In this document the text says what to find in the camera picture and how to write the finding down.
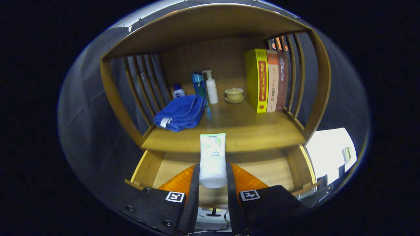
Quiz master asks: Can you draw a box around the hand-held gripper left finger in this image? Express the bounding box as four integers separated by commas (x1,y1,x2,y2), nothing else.
118,164,200,236

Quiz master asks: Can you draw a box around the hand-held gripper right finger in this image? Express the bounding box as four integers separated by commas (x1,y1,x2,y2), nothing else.
226,162,309,236

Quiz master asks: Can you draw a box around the wooden drawer with black knob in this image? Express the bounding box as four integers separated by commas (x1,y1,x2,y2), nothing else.
125,146,323,217

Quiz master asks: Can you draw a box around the white cleanser tube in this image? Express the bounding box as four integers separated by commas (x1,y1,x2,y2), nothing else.
199,133,228,189

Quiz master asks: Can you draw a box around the wooden cabinet countertop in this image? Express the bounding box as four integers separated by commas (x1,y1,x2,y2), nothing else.
141,77,306,153

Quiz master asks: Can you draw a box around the white side cabinet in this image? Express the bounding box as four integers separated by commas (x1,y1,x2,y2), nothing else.
305,128,357,189

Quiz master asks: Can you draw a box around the blue folded towel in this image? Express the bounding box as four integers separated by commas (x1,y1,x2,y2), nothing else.
154,95,207,132

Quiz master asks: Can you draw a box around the yellow-green lidded teacup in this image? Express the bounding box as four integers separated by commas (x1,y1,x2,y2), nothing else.
225,88,245,104

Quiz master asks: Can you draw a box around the small blue-capped bottle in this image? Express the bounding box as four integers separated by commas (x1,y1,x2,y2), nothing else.
172,84,186,99

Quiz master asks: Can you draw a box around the white pump bottle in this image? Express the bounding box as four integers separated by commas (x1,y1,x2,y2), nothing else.
202,69,219,104

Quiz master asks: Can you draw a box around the teal bottle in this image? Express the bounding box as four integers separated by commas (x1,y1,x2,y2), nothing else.
192,73,208,105

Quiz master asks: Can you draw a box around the yellow book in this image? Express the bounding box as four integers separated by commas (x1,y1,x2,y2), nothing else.
244,49,269,113

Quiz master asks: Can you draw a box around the beige orange book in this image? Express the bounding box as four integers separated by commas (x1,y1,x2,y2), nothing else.
266,49,279,113

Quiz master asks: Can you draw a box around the brown book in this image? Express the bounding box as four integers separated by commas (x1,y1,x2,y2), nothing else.
276,51,288,112

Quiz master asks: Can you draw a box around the black backdrop cloth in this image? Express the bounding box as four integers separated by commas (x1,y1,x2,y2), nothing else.
58,0,371,210

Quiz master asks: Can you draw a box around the wooden cabinet frame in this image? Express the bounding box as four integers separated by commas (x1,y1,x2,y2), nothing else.
100,3,332,154

